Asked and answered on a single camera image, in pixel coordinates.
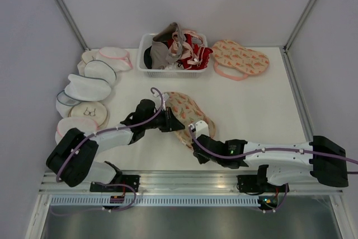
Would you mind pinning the taupe bra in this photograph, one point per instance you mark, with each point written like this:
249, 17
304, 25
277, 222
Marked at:
161, 54

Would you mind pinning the cream round laundry bag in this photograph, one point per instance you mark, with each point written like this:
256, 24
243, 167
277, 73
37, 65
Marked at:
86, 57

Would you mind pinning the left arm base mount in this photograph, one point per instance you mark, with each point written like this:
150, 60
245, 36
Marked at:
118, 185

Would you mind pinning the blue trimmed mesh bag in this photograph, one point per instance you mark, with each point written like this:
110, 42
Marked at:
64, 104

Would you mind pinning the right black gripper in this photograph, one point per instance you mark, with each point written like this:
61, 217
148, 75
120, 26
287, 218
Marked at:
201, 159

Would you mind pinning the right aluminium frame post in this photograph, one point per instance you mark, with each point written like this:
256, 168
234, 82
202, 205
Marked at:
298, 26

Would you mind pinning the front pink trimmed mesh bag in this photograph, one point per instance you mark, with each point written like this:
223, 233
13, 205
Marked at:
81, 123

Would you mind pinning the left aluminium frame post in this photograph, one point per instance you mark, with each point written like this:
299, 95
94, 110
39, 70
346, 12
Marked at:
71, 23

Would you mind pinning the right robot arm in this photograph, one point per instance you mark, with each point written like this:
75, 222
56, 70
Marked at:
320, 160

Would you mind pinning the aluminium frame post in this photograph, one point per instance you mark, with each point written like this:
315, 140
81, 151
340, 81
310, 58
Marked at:
298, 26
71, 23

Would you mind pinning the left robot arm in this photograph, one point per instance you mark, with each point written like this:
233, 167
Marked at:
73, 159

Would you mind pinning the large white mesh bag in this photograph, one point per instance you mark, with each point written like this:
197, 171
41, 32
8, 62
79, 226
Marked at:
87, 89

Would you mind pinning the pink bra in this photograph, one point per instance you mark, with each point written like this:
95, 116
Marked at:
185, 31

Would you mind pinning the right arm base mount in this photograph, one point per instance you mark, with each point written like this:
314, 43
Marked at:
249, 184

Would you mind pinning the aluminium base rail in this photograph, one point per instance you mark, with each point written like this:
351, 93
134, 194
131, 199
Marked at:
260, 109

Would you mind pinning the red bra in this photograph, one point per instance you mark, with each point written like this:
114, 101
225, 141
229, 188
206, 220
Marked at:
195, 54

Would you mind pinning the floral mesh laundry bag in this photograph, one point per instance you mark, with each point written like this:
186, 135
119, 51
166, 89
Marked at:
187, 111

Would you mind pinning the beige bag with bra print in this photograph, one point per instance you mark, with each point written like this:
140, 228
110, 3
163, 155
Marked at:
95, 111

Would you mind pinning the pink trimmed white mesh bag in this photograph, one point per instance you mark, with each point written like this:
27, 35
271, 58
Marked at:
117, 58

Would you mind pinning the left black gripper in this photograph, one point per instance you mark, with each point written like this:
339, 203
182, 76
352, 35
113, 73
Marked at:
171, 122

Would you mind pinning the white plastic basket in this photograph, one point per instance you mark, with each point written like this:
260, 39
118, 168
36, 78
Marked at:
145, 43

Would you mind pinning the black bra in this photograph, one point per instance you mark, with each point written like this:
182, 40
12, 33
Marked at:
147, 58

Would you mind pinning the white slotted cable duct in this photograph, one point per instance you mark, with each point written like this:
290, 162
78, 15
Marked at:
157, 200

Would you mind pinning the grey trimmed white mesh bag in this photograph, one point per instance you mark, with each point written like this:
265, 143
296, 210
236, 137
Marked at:
101, 70

